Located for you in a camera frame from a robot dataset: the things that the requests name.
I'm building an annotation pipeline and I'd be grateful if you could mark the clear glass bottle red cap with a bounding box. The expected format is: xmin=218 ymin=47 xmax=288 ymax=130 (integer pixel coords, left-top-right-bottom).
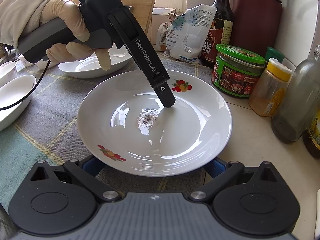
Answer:
xmin=271 ymin=45 xmax=319 ymax=144

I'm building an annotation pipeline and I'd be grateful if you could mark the white plastic food bag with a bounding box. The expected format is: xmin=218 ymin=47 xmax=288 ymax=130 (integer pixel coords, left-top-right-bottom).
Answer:
xmin=165 ymin=4 xmax=217 ymax=64

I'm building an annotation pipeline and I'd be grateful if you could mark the red white packet with clip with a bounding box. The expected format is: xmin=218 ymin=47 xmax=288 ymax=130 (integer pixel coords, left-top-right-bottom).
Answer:
xmin=155 ymin=8 xmax=183 ymax=52

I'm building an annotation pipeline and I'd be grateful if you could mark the gloved left hand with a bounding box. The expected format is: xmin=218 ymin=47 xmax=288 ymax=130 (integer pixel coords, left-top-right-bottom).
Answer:
xmin=39 ymin=0 xmax=112 ymax=72

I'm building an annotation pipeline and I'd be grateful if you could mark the green lid small jar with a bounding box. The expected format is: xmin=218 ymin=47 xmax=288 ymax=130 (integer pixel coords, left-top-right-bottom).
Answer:
xmin=265 ymin=47 xmax=285 ymax=63

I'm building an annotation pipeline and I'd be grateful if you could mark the white floral bowl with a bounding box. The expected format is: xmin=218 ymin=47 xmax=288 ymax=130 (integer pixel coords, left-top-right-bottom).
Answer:
xmin=35 ymin=59 xmax=59 ymax=70

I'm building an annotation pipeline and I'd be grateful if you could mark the grey blue checked cloth mat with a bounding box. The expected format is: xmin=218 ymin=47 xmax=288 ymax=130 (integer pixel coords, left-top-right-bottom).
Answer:
xmin=1 ymin=67 xmax=207 ymax=207

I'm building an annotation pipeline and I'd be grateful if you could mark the green label oil bottle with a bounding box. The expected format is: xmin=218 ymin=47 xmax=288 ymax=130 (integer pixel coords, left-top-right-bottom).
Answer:
xmin=303 ymin=112 xmax=320 ymax=159

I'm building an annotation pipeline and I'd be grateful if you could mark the dark vinegar bottle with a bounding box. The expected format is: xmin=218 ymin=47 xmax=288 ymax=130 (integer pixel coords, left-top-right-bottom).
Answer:
xmin=200 ymin=0 xmax=233 ymax=69

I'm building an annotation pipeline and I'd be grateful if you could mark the white fruit plate back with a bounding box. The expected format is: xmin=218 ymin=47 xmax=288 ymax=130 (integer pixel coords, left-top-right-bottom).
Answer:
xmin=57 ymin=43 xmax=133 ymax=79

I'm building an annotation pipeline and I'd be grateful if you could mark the bamboo cutting board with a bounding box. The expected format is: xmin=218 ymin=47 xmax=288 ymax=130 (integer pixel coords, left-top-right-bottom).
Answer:
xmin=121 ymin=0 xmax=156 ymax=41

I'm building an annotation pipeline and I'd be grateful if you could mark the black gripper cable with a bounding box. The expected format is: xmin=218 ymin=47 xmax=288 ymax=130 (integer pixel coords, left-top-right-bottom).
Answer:
xmin=0 ymin=60 xmax=52 ymax=112

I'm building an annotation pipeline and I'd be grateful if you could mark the left forearm white sleeve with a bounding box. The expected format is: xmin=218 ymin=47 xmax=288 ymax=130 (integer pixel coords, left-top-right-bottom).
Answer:
xmin=1 ymin=0 xmax=50 ymax=48

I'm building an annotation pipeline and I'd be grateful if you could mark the large white fruit plate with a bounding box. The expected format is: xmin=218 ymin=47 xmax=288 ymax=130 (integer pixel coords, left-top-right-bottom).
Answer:
xmin=0 ymin=75 xmax=36 ymax=131

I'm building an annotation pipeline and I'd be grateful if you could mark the green lid sauce jar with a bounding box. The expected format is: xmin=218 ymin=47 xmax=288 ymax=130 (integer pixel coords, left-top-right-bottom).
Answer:
xmin=212 ymin=44 xmax=265 ymax=99

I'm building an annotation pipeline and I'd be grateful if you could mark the dark red knife block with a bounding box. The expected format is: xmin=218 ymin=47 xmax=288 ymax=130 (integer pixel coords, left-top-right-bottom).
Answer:
xmin=230 ymin=0 xmax=283 ymax=56

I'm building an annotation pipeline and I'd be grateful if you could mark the yellow lid spice jar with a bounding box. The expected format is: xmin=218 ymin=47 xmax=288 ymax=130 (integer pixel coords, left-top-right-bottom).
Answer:
xmin=248 ymin=57 xmax=292 ymax=117

